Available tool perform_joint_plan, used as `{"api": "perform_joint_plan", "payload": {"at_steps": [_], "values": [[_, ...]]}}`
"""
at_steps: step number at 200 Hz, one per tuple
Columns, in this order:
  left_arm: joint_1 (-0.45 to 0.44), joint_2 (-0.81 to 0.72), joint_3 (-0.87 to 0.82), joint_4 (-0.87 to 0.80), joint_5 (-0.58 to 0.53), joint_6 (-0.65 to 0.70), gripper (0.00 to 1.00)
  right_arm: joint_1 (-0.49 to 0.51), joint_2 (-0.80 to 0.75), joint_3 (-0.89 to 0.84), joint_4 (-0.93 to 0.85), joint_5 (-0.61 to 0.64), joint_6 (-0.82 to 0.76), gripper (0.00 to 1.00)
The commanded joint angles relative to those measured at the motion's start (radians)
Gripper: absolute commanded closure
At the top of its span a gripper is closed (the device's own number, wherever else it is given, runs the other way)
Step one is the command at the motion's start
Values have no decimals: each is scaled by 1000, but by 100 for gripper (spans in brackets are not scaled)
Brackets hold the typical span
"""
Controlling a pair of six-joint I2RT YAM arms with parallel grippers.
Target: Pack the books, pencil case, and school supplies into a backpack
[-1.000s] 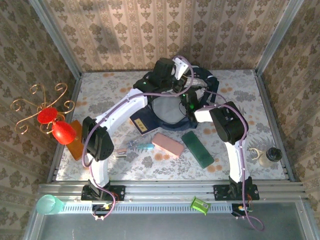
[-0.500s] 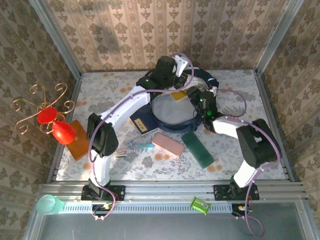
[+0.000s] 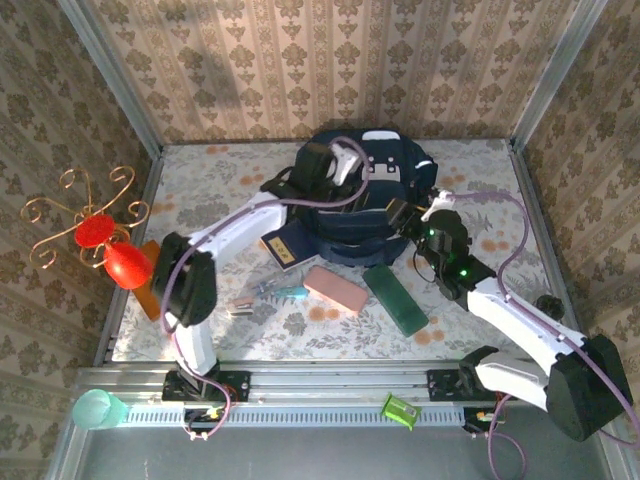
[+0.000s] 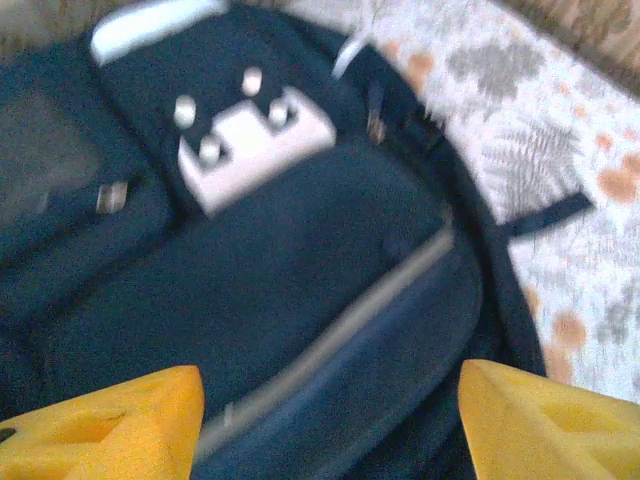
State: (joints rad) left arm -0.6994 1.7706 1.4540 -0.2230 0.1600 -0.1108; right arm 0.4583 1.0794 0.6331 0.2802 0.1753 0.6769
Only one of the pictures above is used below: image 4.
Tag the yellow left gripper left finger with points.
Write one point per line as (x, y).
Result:
(100, 435)

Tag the navy blue backpack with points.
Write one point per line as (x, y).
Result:
(250, 275)

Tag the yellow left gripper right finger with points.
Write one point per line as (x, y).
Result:
(550, 435)

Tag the floral patterned tablecloth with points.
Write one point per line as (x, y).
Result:
(550, 150)

